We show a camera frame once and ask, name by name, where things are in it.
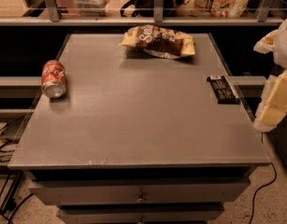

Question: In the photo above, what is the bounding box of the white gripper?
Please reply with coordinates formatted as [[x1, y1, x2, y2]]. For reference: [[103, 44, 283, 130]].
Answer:
[[253, 18, 287, 133]]

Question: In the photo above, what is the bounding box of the black rxbar chocolate bar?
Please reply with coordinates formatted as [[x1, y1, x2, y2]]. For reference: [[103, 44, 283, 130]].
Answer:
[[207, 75, 240, 105]]

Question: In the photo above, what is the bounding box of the red coke can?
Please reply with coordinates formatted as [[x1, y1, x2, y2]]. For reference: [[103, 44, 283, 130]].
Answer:
[[41, 60, 66, 98]]

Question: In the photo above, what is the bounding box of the grey metal railing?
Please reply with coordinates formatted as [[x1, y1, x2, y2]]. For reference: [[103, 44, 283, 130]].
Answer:
[[0, 0, 287, 26]]

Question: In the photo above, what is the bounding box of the printed snack bag background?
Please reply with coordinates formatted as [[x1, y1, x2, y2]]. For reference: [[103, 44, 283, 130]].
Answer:
[[190, 0, 249, 18]]

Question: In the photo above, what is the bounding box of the brown chip bag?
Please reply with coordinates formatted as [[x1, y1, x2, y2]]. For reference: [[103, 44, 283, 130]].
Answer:
[[121, 24, 195, 59]]

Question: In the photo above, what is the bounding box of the upper grey drawer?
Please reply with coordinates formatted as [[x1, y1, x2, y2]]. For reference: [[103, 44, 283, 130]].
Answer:
[[29, 178, 250, 205]]

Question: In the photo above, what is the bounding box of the grey drawer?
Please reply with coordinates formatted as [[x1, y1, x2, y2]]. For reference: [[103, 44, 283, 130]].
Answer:
[[29, 178, 250, 205], [57, 204, 224, 224]]

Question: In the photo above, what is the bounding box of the lower grey drawer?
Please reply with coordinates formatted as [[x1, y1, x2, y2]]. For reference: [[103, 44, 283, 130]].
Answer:
[[57, 204, 224, 224]]

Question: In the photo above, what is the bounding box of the black cable right floor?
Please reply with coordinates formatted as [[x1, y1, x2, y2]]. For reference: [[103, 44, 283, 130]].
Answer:
[[248, 133, 278, 224]]

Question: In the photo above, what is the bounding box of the black cables left floor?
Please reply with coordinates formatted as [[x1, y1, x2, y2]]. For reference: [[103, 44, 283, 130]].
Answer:
[[0, 115, 35, 224]]

